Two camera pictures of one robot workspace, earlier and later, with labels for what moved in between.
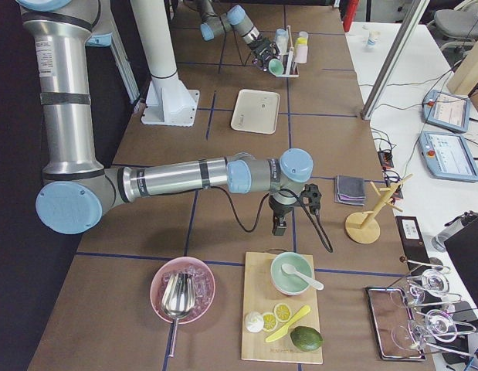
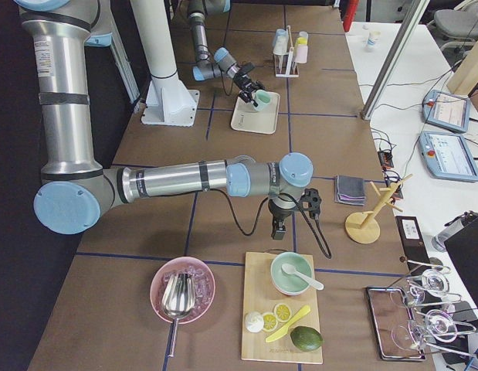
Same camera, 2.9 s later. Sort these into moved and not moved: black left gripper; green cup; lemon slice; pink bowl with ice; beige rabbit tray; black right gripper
Moved: black left gripper; green cup
Not moved: pink bowl with ice; beige rabbit tray; lemon slice; black right gripper
